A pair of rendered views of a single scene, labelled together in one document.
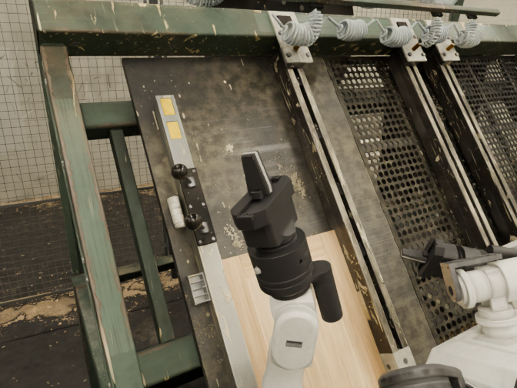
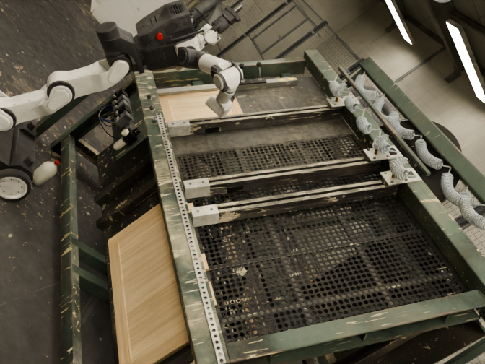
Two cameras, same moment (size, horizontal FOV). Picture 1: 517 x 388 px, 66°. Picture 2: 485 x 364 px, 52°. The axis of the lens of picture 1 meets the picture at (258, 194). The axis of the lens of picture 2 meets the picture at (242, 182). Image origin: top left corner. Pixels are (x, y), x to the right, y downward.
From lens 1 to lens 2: 3.31 m
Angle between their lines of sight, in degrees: 74
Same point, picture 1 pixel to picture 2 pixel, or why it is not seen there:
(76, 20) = (312, 55)
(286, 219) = (228, 15)
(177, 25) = (325, 73)
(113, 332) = not seen: hidden behind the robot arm
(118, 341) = not seen: hidden behind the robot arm
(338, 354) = (191, 115)
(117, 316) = not seen: hidden behind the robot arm
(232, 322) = (208, 87)
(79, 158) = (264, 62)
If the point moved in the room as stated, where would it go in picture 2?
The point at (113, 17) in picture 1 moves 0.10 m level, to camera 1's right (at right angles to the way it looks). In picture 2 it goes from (319, 61) to (320, 62)
